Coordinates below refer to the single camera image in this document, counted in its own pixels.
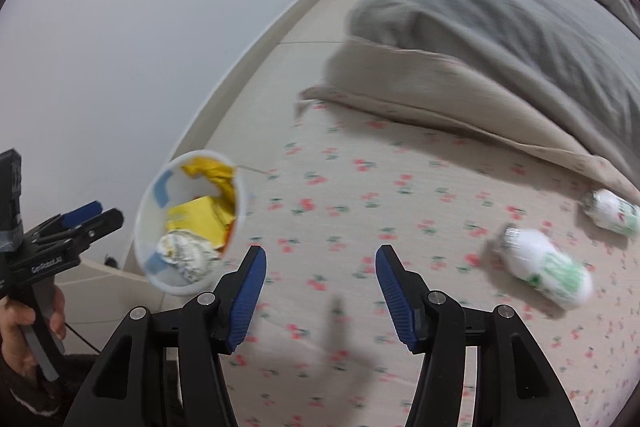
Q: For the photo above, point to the white bottle green label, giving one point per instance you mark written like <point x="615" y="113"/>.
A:
<point x="612" y="209"/>
<point x="545" y="269"/>

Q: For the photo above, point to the grey blanket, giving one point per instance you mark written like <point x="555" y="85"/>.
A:
<point x="500" y="7"/>

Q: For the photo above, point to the silver foil wrapper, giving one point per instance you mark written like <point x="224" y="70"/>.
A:
<point x="187" y="254"/>

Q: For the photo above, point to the golden yellow wrapper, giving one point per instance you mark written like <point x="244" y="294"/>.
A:
<point x="210" y="172"/>

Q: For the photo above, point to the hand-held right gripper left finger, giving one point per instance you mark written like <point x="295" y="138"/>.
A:
<point x="245" y="302"/>

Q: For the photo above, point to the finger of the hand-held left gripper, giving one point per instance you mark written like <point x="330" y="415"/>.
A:
<point x="100" y="224"/>
<point x="82" y="212"/>

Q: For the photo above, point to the person's left hand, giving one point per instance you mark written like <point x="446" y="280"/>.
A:
<point x="12" y="332"/>

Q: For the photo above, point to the white plastic bucket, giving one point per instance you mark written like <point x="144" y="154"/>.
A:
<point x="150" y="227"/>

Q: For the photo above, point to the beige mattress cover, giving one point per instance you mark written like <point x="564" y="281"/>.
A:
<point x="425" y="77"/>

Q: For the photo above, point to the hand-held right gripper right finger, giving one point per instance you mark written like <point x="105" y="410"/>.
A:
<point x="395" y="302"/>

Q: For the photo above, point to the floral cherry print mat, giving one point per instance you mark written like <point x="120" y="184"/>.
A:
<point x="375" y="187"/>

